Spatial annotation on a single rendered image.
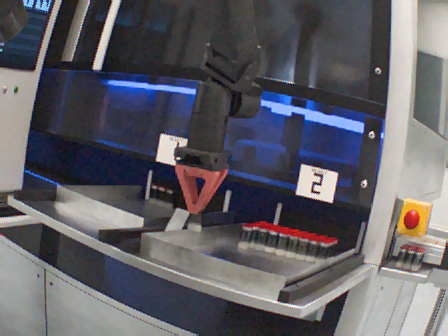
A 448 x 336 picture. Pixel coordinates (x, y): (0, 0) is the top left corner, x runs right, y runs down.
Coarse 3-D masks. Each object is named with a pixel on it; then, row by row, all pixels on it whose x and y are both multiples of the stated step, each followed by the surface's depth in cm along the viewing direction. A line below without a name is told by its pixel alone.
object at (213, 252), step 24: (144, 240) 101; (168, 240) 108; (192, 240) 114; (216, 240) 122; (192, 264) 96; (216, 264) 94; (240, 264) 93; (264, 264) 110; (288, 264) 112; (312, 264) 114; (336, 264) 109; (264, 288) 90
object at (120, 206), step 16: (64, 192) 126; (80, 192) 135; (96, 192) 140; (112, 192) 146; (128, 192) 152; (80, 208) 123; (96, 208) 121; (112, 208) 119; (128, 208) 139; (144, 208) 144; (160, 208) 149; (112, 224) 119; (128, 224) 117; (144, 224) 115; (160, 224) 120; (224, 224) 141
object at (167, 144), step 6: (162, 138) 144; (168, 138) 143; (174, 138) 143; (180, 138) 142; (162, 144) 144; (168, 144) 143; (174, 144) 143; (180, 144) 142; (186, 144) 141; (162, 150) 144; (168, 150) 143; (162, 156) 144; (168, 156) 143; (168, 162) 143; (174, 162) 142
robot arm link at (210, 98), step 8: (208, 80) 100; (216, 80) 101; (200, 88) 100; (208, 88) 99; (216, 88) 99; (224, 88) 99; (200, 96) 100; (208, 96) 99; (216, 96) 99; (224, 96) 100; (232, 96) 104; (200, 104) 100; (208, 104) 99; (216, 104) 99; (224, 104) 100; (232, 104) 104; (192, 112) 102; (200, 112) 100; (208, 112) 99; (216, 112) 100; (224, 112) 100
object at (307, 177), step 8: (304, 168) 128; (312, 168) 127; (304, 176) 128; (312, 176) 127; (328, 176) 125; (336, 176) 124; (304, 184) 128; (328, 184) 125; (304, 192) 127; (320, 192) 126; (328, 192) 125; (328, 200) 125
